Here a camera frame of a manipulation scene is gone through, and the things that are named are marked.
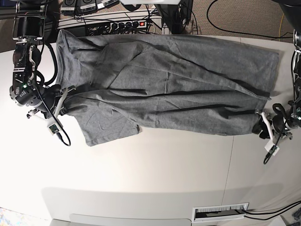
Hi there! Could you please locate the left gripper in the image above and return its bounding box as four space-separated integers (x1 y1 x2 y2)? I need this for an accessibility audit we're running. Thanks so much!
252 103 301 139

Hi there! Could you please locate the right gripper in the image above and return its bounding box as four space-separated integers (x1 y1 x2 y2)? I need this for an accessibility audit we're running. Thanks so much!
9 84 68 118

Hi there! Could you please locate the grey T-shirt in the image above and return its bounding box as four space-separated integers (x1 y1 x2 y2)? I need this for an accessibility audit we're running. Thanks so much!
56 30 279 146

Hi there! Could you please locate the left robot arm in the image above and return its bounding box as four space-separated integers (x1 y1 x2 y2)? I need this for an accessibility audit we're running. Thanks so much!
268 0 301 135

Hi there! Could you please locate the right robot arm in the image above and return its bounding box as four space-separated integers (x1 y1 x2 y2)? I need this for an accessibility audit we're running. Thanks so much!
9 0 68 119

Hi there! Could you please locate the white power strip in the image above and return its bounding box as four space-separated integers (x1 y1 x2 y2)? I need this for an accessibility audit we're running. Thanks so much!
104 21 148 32

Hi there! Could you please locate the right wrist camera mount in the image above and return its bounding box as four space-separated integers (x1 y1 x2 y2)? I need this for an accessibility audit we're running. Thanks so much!
25 85 77 137

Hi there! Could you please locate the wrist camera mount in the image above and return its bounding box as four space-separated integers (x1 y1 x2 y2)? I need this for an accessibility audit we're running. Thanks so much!
259 112 293 156
25 85 77 137

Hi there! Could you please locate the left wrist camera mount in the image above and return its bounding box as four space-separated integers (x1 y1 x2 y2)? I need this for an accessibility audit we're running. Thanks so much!
259 112 293 156

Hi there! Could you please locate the black cable pair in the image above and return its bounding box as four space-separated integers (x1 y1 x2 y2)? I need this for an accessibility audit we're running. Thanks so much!
243 201 301 221

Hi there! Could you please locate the table cable grommet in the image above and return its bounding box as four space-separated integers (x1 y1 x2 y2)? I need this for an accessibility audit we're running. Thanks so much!
191 202 249 223

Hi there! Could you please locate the black floor cable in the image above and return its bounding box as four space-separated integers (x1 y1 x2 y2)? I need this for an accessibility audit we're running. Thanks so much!
206 0 294 40

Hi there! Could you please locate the yellow cable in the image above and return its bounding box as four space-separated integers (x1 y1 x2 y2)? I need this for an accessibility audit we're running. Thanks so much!
278 13 285 41

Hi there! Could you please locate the white overhead camera mount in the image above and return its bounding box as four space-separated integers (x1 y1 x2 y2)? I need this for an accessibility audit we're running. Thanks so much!
120 0 181 5

